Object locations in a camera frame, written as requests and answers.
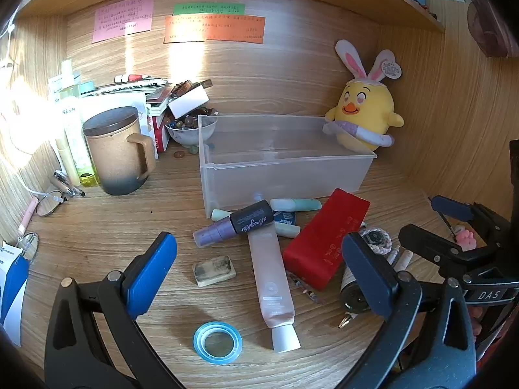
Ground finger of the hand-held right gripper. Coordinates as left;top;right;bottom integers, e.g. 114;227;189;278
430;194;513;249
398;224;500;279

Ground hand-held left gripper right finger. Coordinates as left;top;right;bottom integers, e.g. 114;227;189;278
332;231;477;389

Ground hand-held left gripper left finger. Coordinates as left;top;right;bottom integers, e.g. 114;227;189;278
44;231;185;389

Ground small floral patterned block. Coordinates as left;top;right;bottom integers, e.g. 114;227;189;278
192;255;237;288

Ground clear plastic bin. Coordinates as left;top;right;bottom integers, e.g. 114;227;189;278
198;114;378;219

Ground person's right hand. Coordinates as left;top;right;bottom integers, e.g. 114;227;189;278
470;306;485;339

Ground black round container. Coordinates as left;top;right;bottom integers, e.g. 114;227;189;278
340;263;382;314

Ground white sticks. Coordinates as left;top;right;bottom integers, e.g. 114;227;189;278
387;249;414;271

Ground pink paw toy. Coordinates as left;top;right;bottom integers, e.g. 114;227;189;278
454;229;477;252

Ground glittery hair clip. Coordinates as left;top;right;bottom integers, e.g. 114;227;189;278
289;273;325;305

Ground pink tube with white cap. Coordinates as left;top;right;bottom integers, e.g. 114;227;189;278
247;227;301;353

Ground teal green tube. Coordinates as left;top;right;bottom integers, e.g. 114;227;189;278
270;198;323;212

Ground blue round mirror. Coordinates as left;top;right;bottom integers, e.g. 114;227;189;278
193;321;243;363

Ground purple bottle with black cap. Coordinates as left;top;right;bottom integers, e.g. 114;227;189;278
193;199;276;249

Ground brown mug with lid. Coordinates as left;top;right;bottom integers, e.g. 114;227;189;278
82;106;157;196

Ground black pen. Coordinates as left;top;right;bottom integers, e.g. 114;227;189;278
54;170;86;197

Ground eyeglasses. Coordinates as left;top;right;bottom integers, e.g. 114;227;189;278
36;190;68;217

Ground yellow chick plush toy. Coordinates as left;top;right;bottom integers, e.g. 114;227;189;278
322;40;405;151

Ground red book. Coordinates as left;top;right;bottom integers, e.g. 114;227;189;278
147;105;171;153

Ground pink pen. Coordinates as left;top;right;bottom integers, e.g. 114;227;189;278
18;198;39;231

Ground yellow tube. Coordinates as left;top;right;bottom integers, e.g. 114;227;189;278
55;136;80;185

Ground white bowl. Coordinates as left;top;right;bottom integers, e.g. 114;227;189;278
165;122;217;148

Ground blue and white box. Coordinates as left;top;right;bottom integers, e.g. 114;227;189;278
0;241;30;347

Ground green liquid bottle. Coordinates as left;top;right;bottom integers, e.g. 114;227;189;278
61;85;100;187

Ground pile of stone beads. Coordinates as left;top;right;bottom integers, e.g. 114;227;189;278
166;107;220;130

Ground stack of books and papers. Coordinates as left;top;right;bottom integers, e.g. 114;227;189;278
83;78;173;115

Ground white bottle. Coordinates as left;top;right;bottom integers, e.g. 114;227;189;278
49;60;82;104

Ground orange paper note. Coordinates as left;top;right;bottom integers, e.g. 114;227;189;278
164;15;266;45

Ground pink paper note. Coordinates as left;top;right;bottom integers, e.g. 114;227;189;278
92;0;155;44

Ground green paper note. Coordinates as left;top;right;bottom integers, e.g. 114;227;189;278
172;3;246;16

